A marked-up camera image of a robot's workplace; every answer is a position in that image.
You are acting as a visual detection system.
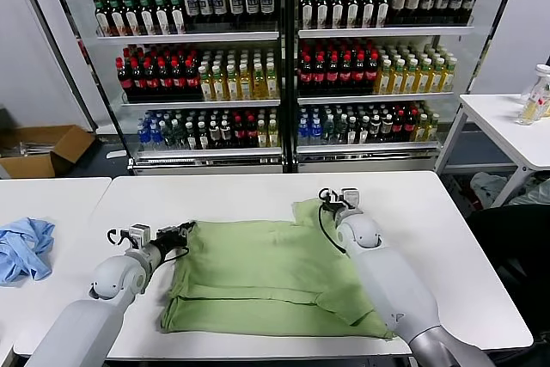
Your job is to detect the pale grey crumpled fabric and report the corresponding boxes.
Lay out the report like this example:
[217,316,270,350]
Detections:
[470,171,515,210]

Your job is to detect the dark tea bottle green cap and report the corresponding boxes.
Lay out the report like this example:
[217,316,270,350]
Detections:
[299,0,315,30]
[94,0,110,37]
[314,0,330,29]
[107,0,125,37]
[329,0,345,29]
[168,0,186,35]
[375,0,390,28]
[345,0,361,28]
[360,0,376,28]
[138,0,156,36]
[123,0,141,36]
[154,0,172,35]

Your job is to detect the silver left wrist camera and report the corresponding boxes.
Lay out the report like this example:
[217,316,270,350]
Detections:
[127,223,153,250]

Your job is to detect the person arm pale green sleeve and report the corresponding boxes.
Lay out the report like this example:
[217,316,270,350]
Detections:
[509,177,550,207]

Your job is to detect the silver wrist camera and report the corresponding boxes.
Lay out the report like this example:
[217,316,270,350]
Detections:
[127,223,153,250]
[339,187,360,210]

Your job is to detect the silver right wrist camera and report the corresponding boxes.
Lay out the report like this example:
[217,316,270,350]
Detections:
[339,187,360,210]

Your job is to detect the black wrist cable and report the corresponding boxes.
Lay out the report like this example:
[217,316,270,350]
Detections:
[106,228,191,264]
[317,187,348,255]

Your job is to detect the grey metal rods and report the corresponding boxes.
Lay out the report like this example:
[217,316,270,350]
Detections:
[0,139,65,158]

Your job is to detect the white side table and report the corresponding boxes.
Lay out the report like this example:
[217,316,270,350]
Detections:
[433,92,550,209]

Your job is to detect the crumpled light blue cloth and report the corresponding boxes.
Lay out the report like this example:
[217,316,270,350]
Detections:
[0,217,56,286]

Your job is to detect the open cardboard box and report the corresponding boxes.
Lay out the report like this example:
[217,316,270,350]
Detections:
[0,125,96,180]

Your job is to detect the white beverage cooler cabinet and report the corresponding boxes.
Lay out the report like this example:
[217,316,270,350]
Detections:
[102,0,287,175]

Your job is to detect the light green shirt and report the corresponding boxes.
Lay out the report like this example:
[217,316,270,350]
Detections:
[159,198,395,341]

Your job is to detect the clear bottle yellow liquid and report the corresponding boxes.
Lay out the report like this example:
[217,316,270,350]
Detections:
[516,90,545,126]

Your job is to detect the black office chair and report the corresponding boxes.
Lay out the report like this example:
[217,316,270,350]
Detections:
[466,202,550,364]

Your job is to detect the cola bottle red cap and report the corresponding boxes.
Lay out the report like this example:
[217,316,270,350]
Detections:
[184,58,199,101]
[364,53,379,94]
[131,58,146,101]
[351,53,366,94]
[325,54,339,95]
[144,58,159,101]
[117,58,133,101]
[299,55,314,95]
[338,53,353,95]
[157,58,173,101]
[171,58,186,101]
[312,54,327,95]

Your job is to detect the shelf rack with bottles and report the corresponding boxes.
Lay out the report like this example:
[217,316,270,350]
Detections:
[294,0,478,173]

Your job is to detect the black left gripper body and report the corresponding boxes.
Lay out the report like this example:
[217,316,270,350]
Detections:
[154,225,186,253]

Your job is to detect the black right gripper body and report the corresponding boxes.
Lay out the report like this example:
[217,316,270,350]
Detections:
[321,199,348,219]

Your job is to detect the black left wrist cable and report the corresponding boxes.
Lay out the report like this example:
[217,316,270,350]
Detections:
[106,228,191,264]

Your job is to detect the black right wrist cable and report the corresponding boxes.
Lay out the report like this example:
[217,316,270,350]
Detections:
[317,187,348,255]

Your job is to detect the clear bottle white cap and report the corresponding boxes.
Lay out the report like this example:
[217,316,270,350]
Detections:
[522,64,550,118]

